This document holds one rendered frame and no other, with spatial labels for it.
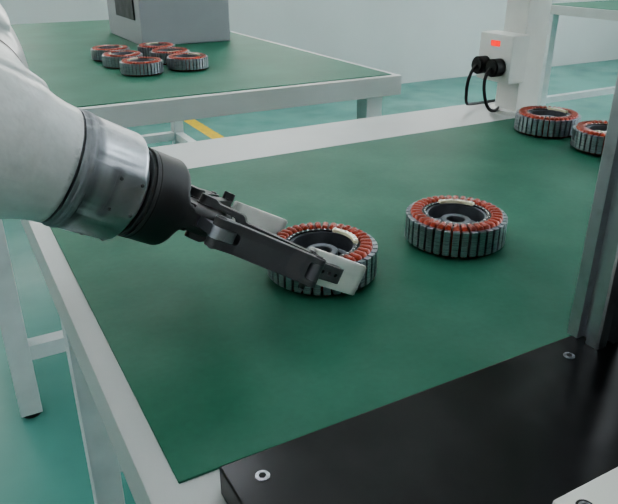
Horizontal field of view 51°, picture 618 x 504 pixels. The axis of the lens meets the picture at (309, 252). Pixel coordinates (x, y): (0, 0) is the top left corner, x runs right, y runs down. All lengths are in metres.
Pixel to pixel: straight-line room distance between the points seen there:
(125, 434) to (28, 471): 1.17
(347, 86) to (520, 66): 0.51
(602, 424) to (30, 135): 0.42
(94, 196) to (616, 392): 0.39
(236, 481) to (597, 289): 0.30
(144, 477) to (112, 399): 0.09
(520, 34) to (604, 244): 0.87
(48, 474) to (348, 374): 1.18
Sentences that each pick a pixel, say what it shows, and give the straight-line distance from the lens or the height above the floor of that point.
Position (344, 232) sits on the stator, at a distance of 0.68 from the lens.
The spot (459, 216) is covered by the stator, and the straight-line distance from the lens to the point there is 0.77.
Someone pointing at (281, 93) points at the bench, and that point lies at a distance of 1.62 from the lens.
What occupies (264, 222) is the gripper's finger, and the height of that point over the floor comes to 0.79.
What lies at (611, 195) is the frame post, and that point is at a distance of 0.53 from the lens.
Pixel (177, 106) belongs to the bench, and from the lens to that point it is 1.53.
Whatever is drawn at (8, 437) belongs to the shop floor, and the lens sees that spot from 1.76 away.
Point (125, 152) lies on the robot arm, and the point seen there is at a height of 0.92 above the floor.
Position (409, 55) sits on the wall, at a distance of 5.82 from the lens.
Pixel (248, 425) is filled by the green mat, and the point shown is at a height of 0.75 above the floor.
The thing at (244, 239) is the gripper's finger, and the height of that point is 0.85.
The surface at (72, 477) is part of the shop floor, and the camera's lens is 1.60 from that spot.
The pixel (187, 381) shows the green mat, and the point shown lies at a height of 0.75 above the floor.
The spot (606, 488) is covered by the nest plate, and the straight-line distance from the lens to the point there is 0.42.
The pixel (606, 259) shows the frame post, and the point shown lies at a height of 0.84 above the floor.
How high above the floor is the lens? 1.05
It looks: 25 degrees down
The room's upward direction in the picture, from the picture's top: straight up
